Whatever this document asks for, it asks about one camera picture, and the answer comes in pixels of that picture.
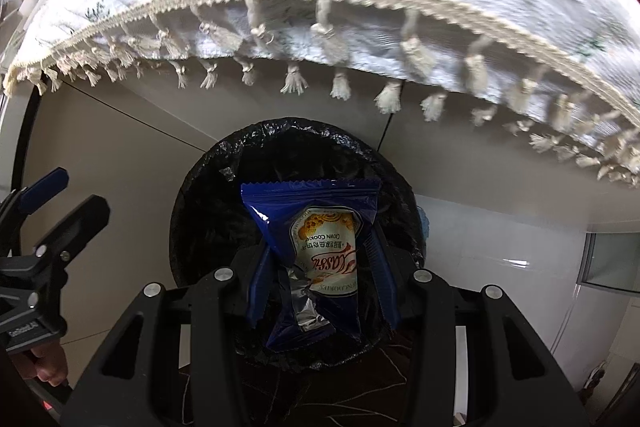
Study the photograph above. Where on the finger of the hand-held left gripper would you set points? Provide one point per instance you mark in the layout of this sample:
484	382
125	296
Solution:
80	214
47	187

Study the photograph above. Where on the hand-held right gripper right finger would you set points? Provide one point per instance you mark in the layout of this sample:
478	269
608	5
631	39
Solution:
385	277

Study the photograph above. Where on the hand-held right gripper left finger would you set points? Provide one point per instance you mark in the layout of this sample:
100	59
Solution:
235	302

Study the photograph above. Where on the blue cookie packet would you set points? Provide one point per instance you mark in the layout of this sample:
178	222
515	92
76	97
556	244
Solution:
325	252

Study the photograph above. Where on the black bin with black bag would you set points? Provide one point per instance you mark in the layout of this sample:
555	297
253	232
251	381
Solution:
210	207

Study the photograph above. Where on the person's left hand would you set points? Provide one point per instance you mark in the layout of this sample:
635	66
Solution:
47	364

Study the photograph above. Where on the grey framed glass panel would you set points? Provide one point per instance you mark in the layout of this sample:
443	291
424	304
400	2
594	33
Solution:
612	262

